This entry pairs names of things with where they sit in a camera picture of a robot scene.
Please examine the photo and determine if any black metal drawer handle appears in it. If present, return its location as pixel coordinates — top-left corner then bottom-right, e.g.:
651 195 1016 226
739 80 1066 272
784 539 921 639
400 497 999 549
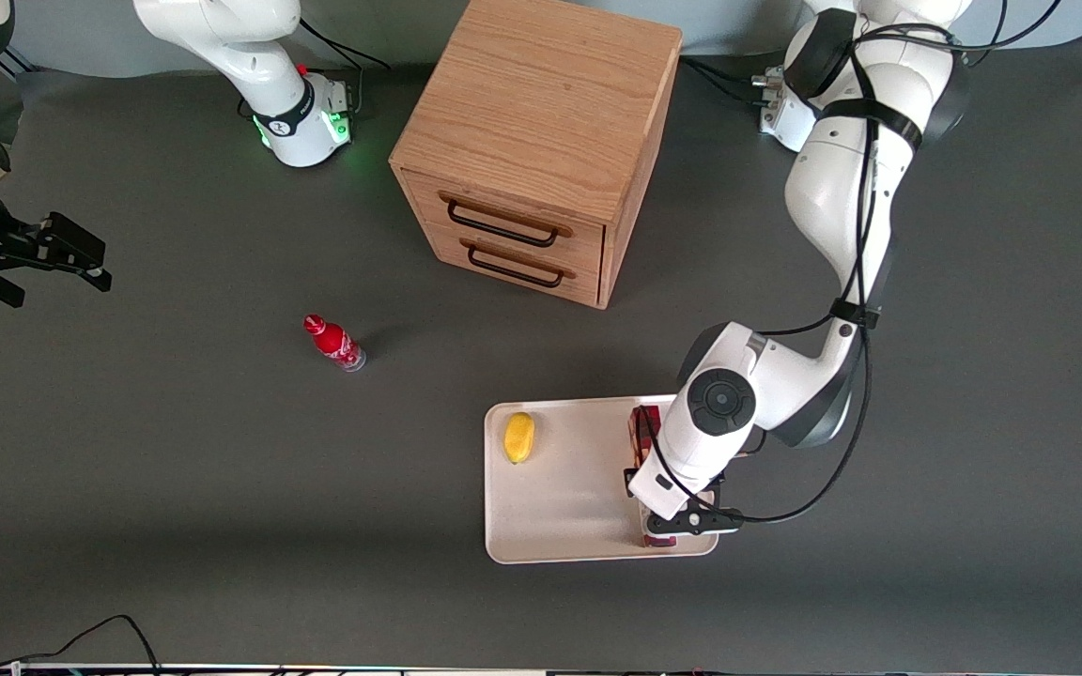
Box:
446 199 562 250
467 243 567 289

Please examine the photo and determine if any black left arm base cable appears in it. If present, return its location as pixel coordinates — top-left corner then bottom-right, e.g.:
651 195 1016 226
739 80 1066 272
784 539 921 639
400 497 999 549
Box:
680 54 769 106

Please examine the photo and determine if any black right arm base cable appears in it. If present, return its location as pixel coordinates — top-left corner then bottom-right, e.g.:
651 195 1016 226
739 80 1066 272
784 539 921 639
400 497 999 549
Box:
299 17 393 72

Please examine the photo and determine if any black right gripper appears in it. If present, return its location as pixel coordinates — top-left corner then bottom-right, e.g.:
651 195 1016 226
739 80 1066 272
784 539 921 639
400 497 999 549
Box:
0 212 114 310

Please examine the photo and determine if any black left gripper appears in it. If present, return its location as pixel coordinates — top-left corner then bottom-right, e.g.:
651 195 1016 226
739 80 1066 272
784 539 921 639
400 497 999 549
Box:
623 466 745 538

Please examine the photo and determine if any yellow lemon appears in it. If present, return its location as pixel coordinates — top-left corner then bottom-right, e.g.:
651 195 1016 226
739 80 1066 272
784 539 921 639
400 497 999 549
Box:
502 411 536 466

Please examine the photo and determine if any beige plastic tray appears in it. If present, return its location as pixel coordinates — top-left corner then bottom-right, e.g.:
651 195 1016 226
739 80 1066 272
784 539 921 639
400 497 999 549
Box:
484 393 721 566

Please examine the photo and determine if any red cookie box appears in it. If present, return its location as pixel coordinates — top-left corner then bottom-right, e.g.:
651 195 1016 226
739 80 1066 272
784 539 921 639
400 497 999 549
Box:
627 405 680 548

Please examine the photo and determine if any wooden drawer front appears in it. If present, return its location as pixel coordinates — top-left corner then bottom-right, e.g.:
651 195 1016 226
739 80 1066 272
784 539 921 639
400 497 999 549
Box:
404 171 607 275
428 229 602 307

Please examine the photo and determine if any wooden drawer cabinet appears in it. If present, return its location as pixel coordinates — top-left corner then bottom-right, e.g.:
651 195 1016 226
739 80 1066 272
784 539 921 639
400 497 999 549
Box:
389 0 684 311

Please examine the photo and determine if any black arm base cable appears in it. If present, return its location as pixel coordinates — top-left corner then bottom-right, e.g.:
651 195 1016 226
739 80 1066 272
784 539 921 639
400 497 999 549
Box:
680 54 769 106
299 17 393 72

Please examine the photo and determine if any red plastic drink bottle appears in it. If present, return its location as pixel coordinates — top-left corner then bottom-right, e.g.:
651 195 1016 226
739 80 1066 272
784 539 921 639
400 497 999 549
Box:
303 314 367 374

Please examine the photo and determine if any black cable at table edge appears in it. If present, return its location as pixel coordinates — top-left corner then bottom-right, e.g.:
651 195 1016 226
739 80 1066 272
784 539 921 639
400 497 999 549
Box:
0 614 162 676

